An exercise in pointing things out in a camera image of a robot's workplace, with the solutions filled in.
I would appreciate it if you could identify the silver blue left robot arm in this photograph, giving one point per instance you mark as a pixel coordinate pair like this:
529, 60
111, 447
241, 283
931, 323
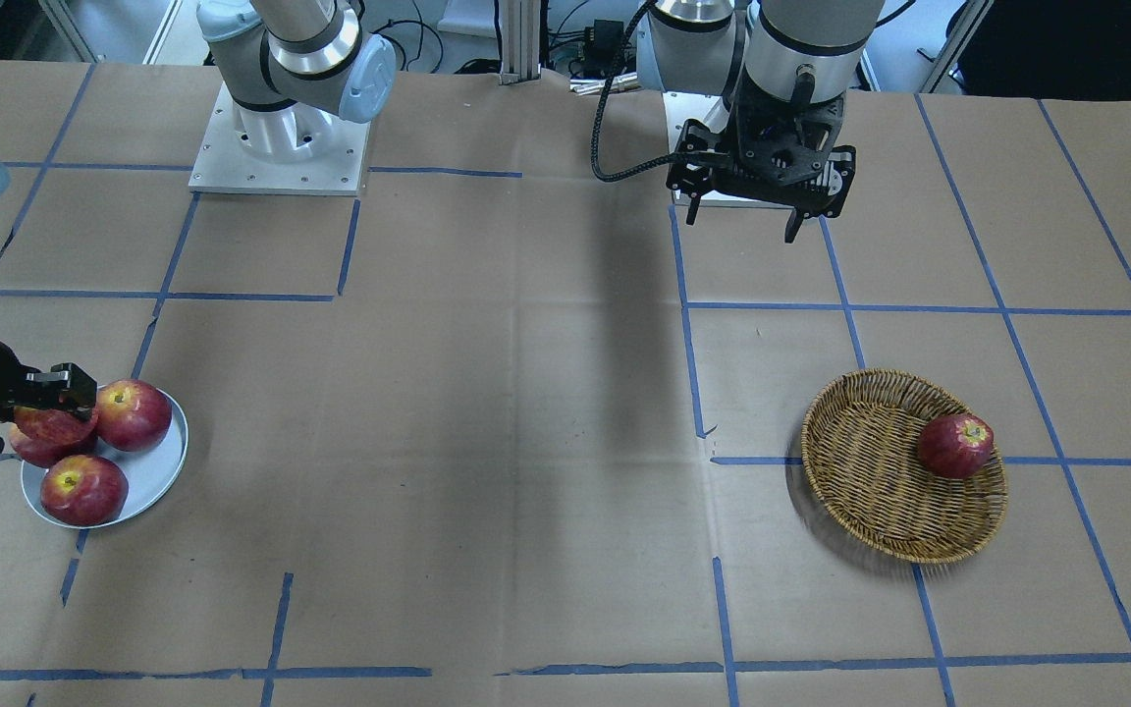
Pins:
776, 74

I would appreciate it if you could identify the red apple on plate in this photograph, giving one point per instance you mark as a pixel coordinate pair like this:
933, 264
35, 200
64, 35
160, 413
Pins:
44, 454
133, 416
84, 490

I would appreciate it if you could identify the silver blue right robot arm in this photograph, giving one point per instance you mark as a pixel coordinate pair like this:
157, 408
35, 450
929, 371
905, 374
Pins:
341, 252

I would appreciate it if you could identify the aluminium frame post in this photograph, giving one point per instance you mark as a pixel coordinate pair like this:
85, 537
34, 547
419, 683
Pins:
520, 37

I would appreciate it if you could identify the yellow red apple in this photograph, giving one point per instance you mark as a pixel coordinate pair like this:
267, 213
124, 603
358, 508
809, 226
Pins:
54, 425

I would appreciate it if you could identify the red apple on plate front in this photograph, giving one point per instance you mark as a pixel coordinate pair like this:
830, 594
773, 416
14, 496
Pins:
84, 490

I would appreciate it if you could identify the dark red apple in basket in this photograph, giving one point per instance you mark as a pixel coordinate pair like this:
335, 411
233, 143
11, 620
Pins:
955, 446

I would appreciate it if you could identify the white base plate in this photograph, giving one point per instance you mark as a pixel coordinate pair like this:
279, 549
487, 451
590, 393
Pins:
298, 150

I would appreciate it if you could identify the woven wicker basket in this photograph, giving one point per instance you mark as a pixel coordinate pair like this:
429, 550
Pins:
858, 443

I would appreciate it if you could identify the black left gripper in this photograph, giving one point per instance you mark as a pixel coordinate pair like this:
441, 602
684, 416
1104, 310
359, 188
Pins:
691, 180

